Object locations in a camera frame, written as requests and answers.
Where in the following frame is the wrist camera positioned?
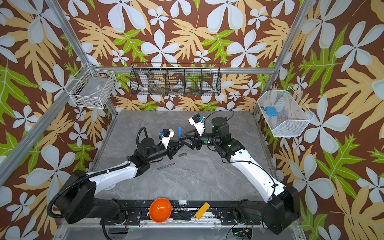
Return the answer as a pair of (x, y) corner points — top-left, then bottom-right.
(189, 114), (206, 137)
(159, 129), (174, 149)

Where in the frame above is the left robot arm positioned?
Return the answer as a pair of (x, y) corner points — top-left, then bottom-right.
(47, 138), (184, 224)

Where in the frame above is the white wire basket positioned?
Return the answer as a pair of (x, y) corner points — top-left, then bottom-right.
(258, 88), (314, 138)
(67, 65), (117, 109)

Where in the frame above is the orange bowl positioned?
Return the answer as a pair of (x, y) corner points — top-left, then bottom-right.
(149, 198), (173, 224)

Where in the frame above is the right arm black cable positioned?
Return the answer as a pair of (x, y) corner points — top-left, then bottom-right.
(205, 109), (235, 124)

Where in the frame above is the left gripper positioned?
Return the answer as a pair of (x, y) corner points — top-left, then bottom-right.
(146, 140), (185, 164)

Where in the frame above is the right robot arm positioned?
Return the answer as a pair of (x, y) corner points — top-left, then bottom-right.
(179, 114), (300, 235)

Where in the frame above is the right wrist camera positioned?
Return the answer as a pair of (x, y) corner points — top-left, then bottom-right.
(189, 114), (206, 137)

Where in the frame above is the black wire basket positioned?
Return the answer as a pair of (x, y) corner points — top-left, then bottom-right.
(128, 63), (222, 96)

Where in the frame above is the yellow block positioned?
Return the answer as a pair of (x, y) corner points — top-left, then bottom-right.
(195, 202), (210, 220)

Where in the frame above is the dark green pen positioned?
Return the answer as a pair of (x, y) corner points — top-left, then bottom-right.
(157, 163), (176, 171)

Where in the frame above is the white wire basket left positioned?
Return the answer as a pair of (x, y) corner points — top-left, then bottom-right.
(67, 65), (117, 109)

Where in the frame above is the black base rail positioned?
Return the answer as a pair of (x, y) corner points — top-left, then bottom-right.
(114, 199), (266, 227)

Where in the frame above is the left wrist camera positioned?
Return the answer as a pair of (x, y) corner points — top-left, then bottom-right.
(159, 129), (174, 149)

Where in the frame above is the blue object in basket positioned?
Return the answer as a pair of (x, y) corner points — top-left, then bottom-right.
(261, 107), (278, 117)

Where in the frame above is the white wire basket right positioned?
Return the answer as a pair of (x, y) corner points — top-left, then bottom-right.
(258, 88), (314, 138)

